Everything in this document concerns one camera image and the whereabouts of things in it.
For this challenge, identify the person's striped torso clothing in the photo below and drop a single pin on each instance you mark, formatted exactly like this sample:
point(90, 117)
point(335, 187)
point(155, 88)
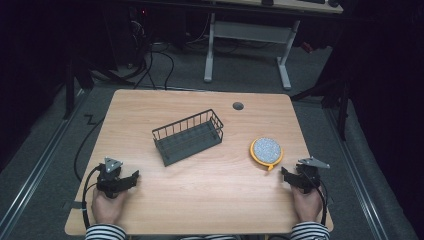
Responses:
point(208, 237)

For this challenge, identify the round yellow speckled sponge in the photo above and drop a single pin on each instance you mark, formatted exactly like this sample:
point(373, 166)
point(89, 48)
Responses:
point(266, 150)

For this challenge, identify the metal floor rail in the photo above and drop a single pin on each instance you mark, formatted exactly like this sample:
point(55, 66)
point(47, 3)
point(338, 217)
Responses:
point(356, 180)
point(36, 166)

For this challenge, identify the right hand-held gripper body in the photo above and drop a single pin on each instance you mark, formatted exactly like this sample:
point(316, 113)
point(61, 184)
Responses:
point(308, 176)

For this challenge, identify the person's left hand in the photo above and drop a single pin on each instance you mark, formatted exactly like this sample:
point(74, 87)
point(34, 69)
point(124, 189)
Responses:
point(106, 210)

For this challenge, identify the person's right hand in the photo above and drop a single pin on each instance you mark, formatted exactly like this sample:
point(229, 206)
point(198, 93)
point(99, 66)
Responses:
point(308, 206)

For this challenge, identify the white-legged wooden desk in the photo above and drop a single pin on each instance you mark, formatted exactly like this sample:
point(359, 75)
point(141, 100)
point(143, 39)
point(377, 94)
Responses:
point(253, 31)

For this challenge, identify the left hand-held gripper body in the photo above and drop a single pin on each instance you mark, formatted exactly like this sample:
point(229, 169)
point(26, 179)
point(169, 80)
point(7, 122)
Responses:
point(108, 181)

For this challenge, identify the black metal stand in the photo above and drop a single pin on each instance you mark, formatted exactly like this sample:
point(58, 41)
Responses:
point(342, 110)
point(69, 96)

